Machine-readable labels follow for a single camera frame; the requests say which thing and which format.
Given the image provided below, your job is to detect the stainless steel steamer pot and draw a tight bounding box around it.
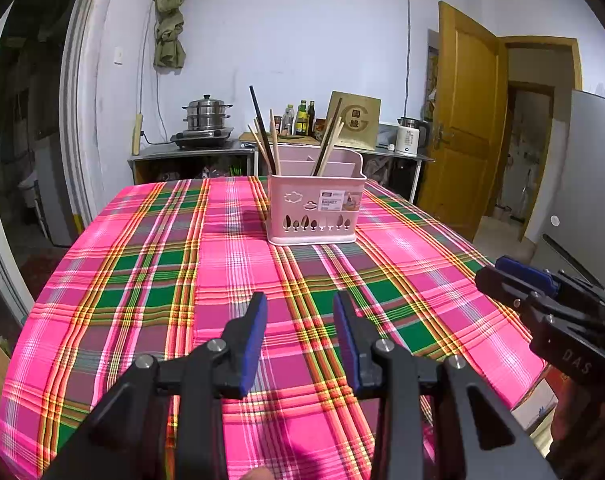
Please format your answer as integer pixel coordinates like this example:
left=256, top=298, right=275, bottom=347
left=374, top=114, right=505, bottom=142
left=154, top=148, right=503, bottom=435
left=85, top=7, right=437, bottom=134
left=181, top=93, right=233, bottom=133

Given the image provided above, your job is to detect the golden cardboard box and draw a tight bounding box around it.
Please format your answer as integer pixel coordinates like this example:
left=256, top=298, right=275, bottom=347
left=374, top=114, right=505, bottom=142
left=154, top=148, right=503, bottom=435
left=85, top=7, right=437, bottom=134
left=325, top=91, right=382, bottom=150

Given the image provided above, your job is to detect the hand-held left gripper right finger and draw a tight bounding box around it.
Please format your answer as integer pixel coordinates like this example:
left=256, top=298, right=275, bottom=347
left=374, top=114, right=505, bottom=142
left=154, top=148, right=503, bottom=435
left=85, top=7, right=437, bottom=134
left=333, top=291, right=556, bottom=480

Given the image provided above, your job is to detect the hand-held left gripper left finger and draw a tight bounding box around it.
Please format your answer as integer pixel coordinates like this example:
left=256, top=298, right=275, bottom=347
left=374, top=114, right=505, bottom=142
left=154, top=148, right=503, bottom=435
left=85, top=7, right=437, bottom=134
left=42, top=291, right=269, bottom=480

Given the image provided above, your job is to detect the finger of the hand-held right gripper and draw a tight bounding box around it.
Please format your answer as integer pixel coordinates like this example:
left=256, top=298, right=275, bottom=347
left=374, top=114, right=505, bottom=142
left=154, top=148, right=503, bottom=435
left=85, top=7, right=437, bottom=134
left=474, top=266, right=583, bottom=331
left=495, top=255, right=605, bottom=311

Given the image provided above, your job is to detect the white sliding door frame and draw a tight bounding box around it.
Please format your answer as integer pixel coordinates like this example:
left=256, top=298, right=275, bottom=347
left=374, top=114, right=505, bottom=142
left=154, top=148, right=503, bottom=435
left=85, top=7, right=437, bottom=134
left=0, top=0, right=133, bottom=331

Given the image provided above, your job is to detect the pink plaid tablecloth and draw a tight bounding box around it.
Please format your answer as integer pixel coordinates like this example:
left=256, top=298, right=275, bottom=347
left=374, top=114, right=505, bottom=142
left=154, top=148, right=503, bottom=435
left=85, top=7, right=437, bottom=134
left=0, top=176, right=551, bottom=480

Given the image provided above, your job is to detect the steel kitchen table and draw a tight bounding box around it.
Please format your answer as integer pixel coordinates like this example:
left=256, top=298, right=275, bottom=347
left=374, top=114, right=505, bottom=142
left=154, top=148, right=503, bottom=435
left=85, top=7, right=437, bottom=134
left=127, top=141, right=258, bottom=186
left=240, top=132, right=436, bottom=206

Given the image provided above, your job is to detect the pink plastic utensil basket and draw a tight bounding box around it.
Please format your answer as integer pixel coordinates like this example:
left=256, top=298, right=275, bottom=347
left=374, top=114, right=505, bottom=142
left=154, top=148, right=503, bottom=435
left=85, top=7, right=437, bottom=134
left=266, top=147, right=367, bottom=247

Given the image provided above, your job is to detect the grey refrigerator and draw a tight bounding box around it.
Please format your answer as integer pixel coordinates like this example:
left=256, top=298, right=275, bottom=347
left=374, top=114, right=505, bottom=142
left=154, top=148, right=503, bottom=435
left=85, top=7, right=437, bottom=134
left=525, top=89, right=605, bottom=291

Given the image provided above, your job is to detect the white electric kettle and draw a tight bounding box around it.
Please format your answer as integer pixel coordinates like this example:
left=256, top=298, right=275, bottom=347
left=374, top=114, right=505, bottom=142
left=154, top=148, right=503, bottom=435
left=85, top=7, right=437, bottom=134
left=395, top=116, right=431, bottom=156

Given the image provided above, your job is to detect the black countertop stove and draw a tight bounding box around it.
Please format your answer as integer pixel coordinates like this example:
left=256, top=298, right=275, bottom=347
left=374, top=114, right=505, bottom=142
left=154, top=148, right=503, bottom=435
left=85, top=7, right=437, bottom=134
left=170, top=127, right=236, bottom=150

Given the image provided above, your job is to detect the set of wooden chopsticks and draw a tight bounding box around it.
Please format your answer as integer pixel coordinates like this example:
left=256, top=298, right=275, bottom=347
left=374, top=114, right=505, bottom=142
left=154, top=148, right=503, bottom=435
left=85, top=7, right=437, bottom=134
left=247, top=108, right=344, bottom=177

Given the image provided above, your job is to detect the thin wall cable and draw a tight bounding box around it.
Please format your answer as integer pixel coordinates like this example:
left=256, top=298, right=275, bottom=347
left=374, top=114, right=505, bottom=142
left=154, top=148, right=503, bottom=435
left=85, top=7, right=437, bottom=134
left=140, top=5, right=176, bottom=146
left=403, top=0, right=413, bottom=118

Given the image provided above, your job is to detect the green knotted hanging cloth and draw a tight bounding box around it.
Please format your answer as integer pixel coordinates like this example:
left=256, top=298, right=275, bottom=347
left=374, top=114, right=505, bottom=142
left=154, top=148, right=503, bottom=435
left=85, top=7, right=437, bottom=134
left=154, top=0, right=188, bottom=71

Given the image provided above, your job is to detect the wooden cutting board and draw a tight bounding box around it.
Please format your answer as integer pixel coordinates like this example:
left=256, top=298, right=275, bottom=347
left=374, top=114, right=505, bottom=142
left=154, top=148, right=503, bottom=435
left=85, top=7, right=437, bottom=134
left=239, top=131, right=318, bottom=143

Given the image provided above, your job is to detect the yellow wooden door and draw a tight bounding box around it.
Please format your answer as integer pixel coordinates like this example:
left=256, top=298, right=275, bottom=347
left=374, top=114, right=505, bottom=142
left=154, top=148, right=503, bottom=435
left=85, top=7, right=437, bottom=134
left=417, top=1, right=508, bottom=241

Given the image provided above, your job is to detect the white box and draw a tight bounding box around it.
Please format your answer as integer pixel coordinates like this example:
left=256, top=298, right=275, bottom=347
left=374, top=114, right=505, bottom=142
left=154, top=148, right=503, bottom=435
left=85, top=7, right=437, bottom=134
left=511, top=380, right=558, bottom=433

